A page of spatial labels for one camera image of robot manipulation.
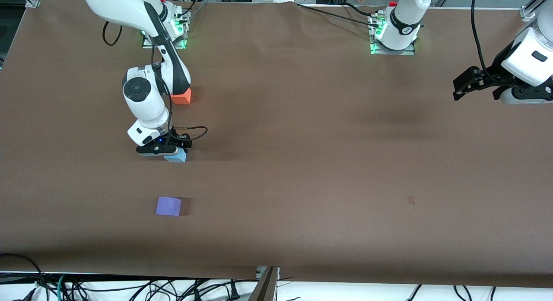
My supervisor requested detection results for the light blue foam block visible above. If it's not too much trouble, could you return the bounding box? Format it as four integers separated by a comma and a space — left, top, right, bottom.
164, 147, 188, 164

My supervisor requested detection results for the orange foam block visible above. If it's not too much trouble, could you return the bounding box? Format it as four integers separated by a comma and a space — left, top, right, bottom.
170, 87, 192, 105

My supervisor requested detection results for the purple foam block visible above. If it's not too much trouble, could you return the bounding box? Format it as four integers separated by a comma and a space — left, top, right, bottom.
155, 196, 182, 217

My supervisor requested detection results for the brown table cover sheet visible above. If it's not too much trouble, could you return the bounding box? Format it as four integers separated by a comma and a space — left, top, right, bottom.
0, 0, 553, 289

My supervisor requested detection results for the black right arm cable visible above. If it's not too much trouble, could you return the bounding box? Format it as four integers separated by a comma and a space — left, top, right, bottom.
102, 20, 209, 142

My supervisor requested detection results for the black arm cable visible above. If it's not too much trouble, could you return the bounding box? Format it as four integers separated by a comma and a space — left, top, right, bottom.
470, 0, 507, 84
102, 20, 209, 142

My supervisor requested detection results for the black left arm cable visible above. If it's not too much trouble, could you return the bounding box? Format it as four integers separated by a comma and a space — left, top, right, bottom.
470, 0, 507, 84

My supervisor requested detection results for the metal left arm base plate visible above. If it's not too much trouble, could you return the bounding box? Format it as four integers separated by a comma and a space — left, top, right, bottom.
369, 13, 416, 56

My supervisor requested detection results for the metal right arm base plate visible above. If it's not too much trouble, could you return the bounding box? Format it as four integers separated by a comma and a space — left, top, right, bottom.
141, 11, 188, 50

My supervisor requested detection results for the black cable across table edge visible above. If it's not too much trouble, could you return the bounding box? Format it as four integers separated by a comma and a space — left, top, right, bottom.
295, 2, 381, 26

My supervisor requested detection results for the aluminium profile post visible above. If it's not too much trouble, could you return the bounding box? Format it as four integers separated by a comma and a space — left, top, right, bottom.
248, 266, 280, 301

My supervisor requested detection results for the black looped floor cable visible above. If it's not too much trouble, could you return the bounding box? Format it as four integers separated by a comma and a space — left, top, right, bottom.
0, 253, 48, 301

